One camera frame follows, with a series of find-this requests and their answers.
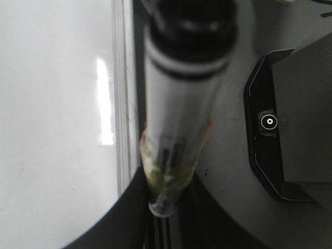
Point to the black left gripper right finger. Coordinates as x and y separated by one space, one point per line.
200 222

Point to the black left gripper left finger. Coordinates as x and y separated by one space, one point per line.
124 225

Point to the white whiteboard marker pen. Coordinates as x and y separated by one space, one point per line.
188 45

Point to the black device with round button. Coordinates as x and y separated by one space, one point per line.
287 102

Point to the white whiteboard with aluminium frame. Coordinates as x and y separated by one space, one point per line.
67 75

